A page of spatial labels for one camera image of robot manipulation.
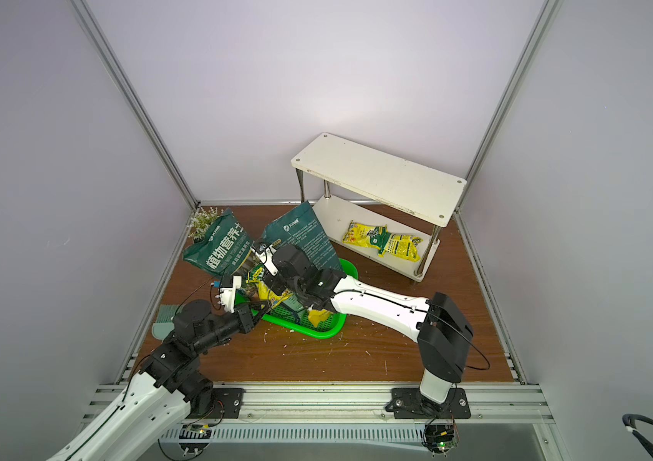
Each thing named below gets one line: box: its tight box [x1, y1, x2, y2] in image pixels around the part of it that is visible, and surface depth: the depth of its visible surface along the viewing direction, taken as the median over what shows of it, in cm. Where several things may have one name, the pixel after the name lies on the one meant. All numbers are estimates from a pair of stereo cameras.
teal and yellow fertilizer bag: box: [254, 200, 343, 272], surface depth 84 cm
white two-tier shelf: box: [290, 132, 467, 283], surface depth 88 cm
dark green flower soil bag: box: [182, 207, 254, 277], surface depth 81 cm
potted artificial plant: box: [187, 206, 224, 243], surface depth 92 cm
